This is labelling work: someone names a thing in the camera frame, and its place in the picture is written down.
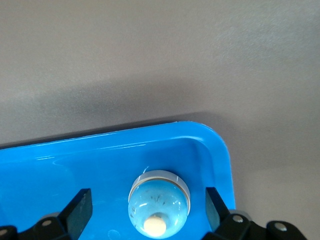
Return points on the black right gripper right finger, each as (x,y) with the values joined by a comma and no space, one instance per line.
(225,225)

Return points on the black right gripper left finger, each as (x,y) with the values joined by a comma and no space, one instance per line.
(75,215)

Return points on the light blue call bell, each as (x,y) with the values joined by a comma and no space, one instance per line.
(157,202)

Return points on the blue plastic tray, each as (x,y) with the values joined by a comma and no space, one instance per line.
(75,170)

